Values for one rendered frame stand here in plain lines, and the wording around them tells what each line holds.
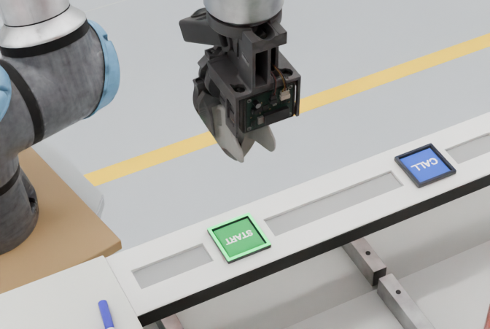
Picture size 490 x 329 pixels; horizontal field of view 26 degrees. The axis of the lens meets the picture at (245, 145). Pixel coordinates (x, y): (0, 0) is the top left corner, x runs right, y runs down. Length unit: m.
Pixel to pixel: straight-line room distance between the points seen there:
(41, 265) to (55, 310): 0.21
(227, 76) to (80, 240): 0.47
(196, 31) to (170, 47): 1.97
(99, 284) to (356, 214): 0.31
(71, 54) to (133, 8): 1.87
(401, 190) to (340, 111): 1.53
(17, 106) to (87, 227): 0.21
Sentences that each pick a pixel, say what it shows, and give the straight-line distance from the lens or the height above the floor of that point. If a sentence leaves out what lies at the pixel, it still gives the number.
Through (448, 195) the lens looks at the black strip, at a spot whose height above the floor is 0.95.
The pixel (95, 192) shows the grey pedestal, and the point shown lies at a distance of 1.50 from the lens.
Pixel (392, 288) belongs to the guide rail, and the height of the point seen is 0.85.
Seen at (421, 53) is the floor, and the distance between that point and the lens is 3.05.
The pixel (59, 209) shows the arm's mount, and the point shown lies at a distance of 1.45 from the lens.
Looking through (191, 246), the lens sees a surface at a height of 0.96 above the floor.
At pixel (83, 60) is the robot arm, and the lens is 1.34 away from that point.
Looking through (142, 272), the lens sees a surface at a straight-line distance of 1.22.
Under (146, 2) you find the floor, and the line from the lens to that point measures 3.21.
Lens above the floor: 1.90
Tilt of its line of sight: 44 degrees down
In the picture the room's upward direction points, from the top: straight up
